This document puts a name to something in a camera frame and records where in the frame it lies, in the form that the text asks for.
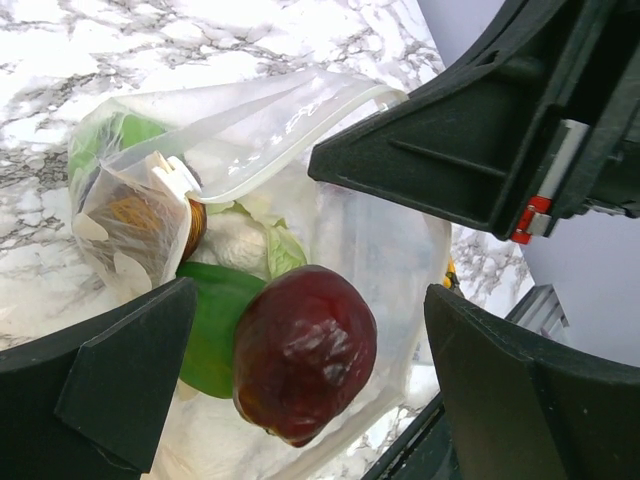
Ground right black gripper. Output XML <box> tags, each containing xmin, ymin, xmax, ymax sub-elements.
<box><xmin>544</xmin><ymin>1</ymin><xmax>639</xmax><ymax>219</ymax></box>

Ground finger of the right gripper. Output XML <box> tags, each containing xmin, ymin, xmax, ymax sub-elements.
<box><xmin>308</xmin><ymin>1</ymin><xmax>600</xmax><ymax>243</ymax></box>

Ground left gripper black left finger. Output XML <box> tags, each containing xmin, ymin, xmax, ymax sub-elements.
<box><xmin>1</xmin><ymin>278</ymin><xmax>197</xmax><ymax>479</ymax></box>

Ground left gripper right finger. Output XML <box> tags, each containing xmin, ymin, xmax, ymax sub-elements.
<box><xmin>424</xmin><ymin>285</ymin><xmax>639</xmax><ymax>479</ymax></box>

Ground green bell pepper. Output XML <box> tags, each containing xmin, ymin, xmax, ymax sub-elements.
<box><xmin>177</xmin><ymin>262</ymin><xmax>266</xmax><ymax>399</ymax></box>

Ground dark red apple front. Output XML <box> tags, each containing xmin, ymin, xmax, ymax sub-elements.
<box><xmin>233</xmin><ymin>265</ymin><xmax>377</xmax><ymax>448</ymax></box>

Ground dark red apple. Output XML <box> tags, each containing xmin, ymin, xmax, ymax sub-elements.
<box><xmin>233</xmin><ymin>265</ymin><xmax>377</xmax><ymax>448</ymax></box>
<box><xmin>91</xmin><ymin>185</ymin><xmax>185</xmax><ymax>259</ymax></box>

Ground clear zip top bag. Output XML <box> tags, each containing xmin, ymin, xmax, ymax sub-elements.
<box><xmin>69</xmin><ymin>70</ymin><xmax>451</xmax><ymax>479</ymax></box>

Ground green striped ball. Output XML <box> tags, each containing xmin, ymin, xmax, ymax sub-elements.
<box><xmin>68</xmin><ymin>113</ymin><xmax>166</xmax><ymax>182</ymax></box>

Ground yellow handled pliers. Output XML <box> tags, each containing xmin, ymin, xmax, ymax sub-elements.
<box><xmin>443</xmin><ymin>257</ymin><xmax>464</xmax><ymax>297</ymax></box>

